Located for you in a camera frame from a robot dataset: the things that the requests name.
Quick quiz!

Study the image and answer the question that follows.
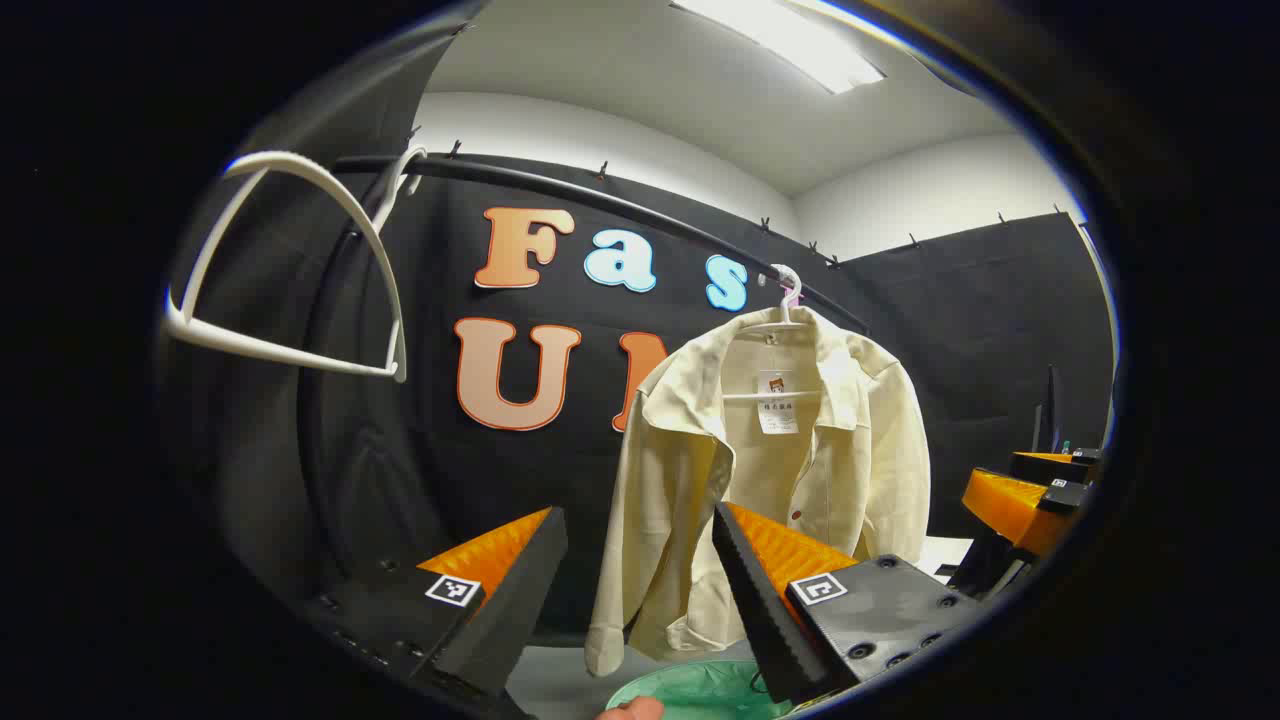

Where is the cream jacket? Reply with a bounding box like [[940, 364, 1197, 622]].
[[585, 305, 933, 679]]

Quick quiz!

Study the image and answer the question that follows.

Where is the black backdrop cloth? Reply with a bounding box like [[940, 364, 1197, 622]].
[[160, 20, 1116, 641]]

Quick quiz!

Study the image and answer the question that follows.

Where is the green laundry hamper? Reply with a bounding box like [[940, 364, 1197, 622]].
[[605, 660, 796, 720]]

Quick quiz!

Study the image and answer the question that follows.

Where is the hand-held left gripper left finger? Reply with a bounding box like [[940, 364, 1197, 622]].
[[305, 505, 569, 720]]

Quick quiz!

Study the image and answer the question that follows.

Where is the ceiling light panel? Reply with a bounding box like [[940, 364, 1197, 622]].
[[670, 0, 888, 96]]

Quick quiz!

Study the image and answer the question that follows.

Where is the white clothes hanger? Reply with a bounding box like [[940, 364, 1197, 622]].
[[163, 148, 429, 384], [722, 263, 823, 403]]

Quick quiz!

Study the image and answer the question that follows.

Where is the black clothes rail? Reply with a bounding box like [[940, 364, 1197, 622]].
[[298, 153, 871, 621]]

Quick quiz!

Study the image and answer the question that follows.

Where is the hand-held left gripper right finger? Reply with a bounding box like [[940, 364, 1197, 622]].
[[710, 500, 989, 707]]

